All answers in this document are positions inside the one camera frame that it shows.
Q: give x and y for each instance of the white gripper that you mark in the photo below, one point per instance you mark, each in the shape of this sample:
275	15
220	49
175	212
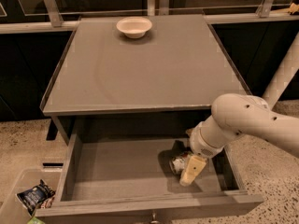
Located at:
200	146

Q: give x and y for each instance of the crushed 7up can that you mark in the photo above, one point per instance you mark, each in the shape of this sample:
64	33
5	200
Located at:
177	163

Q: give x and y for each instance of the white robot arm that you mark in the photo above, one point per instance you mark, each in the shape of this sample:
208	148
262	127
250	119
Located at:
233	115

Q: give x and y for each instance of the metal drawer knob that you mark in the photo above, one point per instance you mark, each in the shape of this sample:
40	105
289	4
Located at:
154	220

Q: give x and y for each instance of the open grey top drawer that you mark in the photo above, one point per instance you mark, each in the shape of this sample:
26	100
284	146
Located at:
118	181

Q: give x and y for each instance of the grey cabinet with counter top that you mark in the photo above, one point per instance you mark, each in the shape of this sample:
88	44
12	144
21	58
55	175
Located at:
177	65

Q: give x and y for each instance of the white paper bowl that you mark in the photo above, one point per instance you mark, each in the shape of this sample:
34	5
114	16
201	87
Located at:
134	27

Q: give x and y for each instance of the blue chip bag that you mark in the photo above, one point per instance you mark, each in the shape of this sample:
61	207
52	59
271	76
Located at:
33	197

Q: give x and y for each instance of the green snack packet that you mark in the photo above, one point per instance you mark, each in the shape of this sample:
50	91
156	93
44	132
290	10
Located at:
35	220

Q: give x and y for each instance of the clear plastic bin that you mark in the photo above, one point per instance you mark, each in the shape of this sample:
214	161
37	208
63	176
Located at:
12	210

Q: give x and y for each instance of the metal railing with glass panels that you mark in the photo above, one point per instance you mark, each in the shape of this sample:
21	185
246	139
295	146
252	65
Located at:
18	16

